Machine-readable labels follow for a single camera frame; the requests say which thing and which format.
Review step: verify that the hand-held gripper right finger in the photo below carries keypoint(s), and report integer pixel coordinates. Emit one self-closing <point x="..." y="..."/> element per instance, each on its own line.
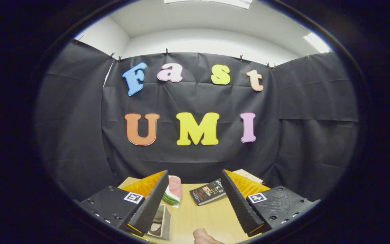
<point x="239" y="206"/>

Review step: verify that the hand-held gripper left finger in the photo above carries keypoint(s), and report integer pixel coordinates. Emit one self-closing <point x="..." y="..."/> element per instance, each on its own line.
<point x="151" y="206"/>

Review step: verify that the grey fabric storage box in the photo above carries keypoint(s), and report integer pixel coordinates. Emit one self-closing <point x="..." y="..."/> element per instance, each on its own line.
<point x="166" y="223"/>

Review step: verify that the watermelon slice plush toy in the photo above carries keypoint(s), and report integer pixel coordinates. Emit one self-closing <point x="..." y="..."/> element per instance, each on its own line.
<point x="174" y="189"/>

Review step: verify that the beige cover book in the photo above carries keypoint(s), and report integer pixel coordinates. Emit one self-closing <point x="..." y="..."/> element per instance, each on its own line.
<point x="247" y="174"/>

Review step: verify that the black cover book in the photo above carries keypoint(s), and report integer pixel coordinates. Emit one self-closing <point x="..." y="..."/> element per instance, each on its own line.
<point x="207" y="193"/>

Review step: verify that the small ceiling light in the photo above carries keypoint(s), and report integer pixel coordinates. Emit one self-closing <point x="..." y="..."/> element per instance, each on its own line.
<point x="317" y="42"/>

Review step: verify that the long ceiling light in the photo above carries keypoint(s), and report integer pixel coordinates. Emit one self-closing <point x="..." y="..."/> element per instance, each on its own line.
<point x="208" y="2"/>

